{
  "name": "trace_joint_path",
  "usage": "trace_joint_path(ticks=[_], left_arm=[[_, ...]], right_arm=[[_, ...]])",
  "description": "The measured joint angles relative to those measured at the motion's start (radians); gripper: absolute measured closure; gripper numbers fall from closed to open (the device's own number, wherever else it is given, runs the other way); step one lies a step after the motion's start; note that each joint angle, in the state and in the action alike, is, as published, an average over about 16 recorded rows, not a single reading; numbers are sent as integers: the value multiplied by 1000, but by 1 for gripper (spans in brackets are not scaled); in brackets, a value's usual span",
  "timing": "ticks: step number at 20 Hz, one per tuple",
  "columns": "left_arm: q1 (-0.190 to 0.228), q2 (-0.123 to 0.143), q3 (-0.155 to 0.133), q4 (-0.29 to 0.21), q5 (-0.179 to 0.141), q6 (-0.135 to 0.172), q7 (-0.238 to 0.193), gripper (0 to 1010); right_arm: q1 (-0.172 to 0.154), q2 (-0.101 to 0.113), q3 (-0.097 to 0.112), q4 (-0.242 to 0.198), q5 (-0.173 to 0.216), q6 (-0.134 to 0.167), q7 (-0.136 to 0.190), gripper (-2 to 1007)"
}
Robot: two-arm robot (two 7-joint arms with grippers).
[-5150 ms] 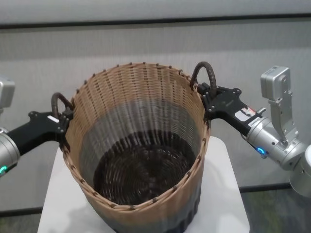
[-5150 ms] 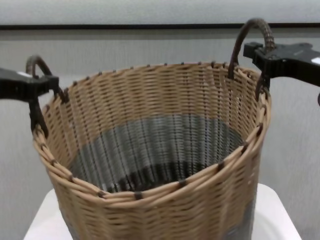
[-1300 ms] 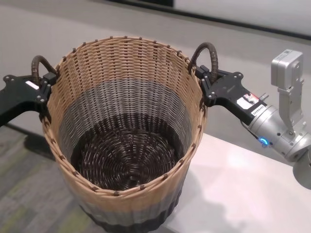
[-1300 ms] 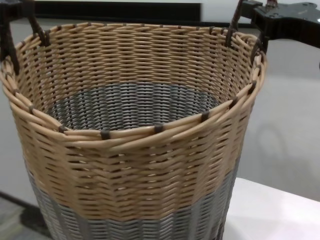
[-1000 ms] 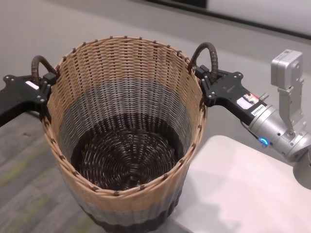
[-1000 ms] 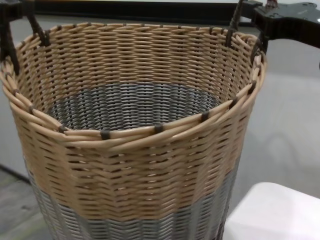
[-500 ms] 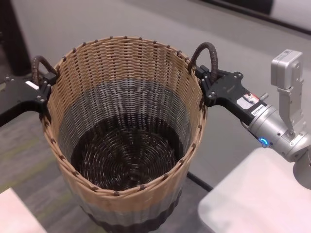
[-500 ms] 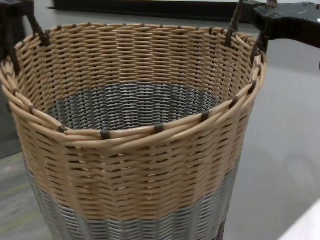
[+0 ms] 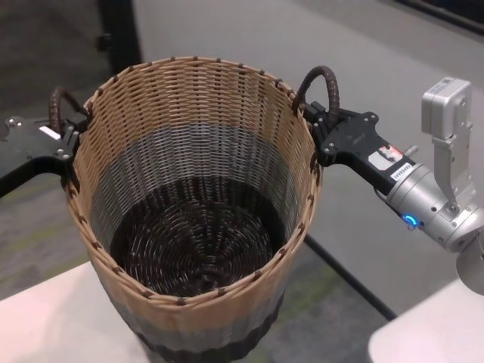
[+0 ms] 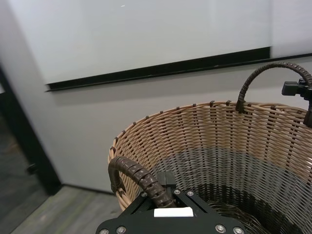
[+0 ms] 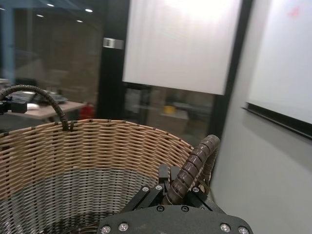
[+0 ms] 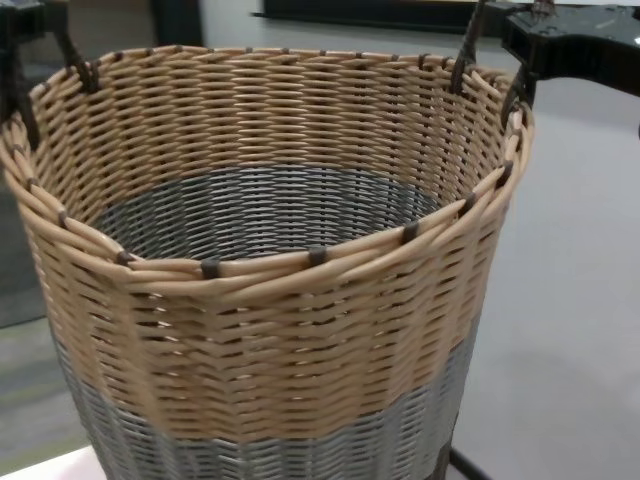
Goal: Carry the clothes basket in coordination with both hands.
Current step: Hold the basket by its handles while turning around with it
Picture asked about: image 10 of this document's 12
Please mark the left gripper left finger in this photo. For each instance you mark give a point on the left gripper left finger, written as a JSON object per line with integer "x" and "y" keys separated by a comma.
{"x": 162, "y": 180}

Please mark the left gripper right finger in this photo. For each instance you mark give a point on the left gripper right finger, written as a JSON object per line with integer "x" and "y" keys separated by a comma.
{"x": 171, "y": 179}

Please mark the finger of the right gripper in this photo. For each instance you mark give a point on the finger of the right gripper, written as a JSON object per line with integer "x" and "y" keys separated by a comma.
{"x": 290, "y": 88}

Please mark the tan wicker clothes basket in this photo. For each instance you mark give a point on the tan wicker clothes basket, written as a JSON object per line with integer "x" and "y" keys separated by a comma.
{"x": 219, "y": 131}

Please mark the black door latch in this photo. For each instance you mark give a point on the black door latch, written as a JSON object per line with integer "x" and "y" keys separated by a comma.
{"x": 31, "y": 169}

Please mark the white board black edge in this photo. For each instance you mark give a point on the white board black edge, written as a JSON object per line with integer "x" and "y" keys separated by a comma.
{"x": 146, "y": 36}

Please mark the black door frame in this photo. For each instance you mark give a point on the black door frame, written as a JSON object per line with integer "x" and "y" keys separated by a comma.
{"x": 33, "y": 146}

